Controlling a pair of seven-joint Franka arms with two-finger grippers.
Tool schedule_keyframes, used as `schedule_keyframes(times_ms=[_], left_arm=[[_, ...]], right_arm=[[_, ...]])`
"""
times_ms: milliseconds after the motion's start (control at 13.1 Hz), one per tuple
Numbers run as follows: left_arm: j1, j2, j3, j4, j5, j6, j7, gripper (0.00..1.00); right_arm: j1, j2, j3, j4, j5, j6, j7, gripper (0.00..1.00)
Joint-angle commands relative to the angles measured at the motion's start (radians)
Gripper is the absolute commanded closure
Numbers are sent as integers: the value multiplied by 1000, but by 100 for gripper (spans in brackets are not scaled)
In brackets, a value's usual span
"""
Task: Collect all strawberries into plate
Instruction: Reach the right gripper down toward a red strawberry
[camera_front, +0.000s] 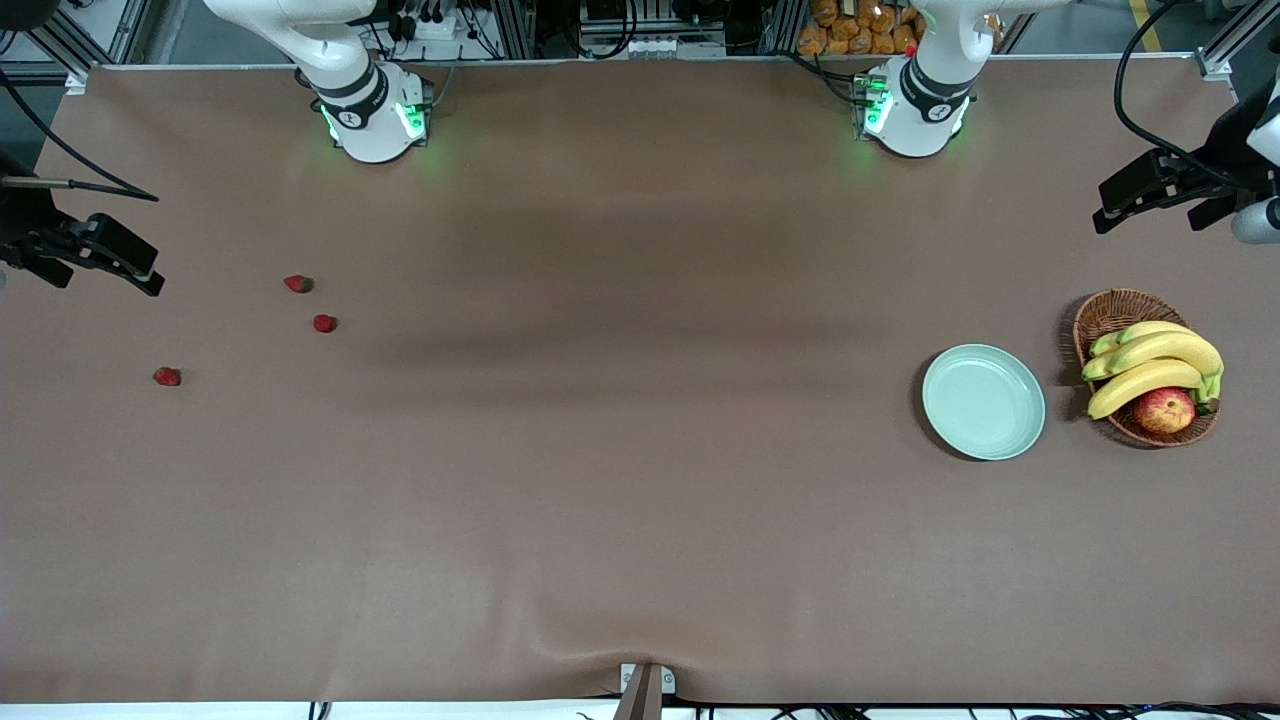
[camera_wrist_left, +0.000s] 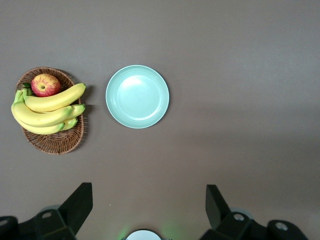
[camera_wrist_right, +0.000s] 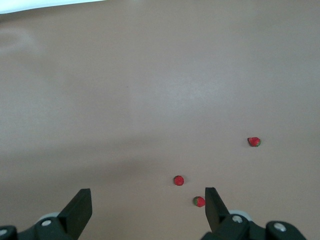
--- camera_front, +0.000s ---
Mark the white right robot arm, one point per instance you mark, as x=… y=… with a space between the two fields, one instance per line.
x=370 y=130

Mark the aluminium frame post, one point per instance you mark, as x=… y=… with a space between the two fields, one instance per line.
x=517 y=25

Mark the short greenish yellow banana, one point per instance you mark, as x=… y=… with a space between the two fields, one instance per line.
x=1150 y=329

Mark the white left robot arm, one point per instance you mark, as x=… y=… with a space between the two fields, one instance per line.
x=915 y=120

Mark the aluminium frame strut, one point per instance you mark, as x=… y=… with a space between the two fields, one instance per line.
x=55 y=50
x=1225 y=45

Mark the light green plate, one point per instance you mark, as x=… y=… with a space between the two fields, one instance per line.
x=983 y=402

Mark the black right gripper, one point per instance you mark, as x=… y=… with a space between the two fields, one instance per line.
x=22 y=228

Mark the white terminal block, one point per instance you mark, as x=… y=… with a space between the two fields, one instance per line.
x=660 y=46

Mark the bag of orange fruits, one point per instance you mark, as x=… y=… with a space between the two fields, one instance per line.
x=850 y=25

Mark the red apple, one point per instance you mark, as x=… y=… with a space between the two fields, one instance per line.
x=1163 y=410

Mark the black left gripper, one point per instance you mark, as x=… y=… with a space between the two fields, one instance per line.
x=1213 y=171

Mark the brown table mat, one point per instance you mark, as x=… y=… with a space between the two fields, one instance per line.
x=640 y=560

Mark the white power strip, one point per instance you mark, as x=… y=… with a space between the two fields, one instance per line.
x=435 y=27

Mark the red strawberry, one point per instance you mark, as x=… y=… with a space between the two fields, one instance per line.
x=298 y=284
x=167 y=376
x=324 y=323

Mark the metal table edge bracket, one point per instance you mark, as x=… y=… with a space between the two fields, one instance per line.
x=647 y=685

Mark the brown wicker basket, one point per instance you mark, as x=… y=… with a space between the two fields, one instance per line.
x=1110 y=312

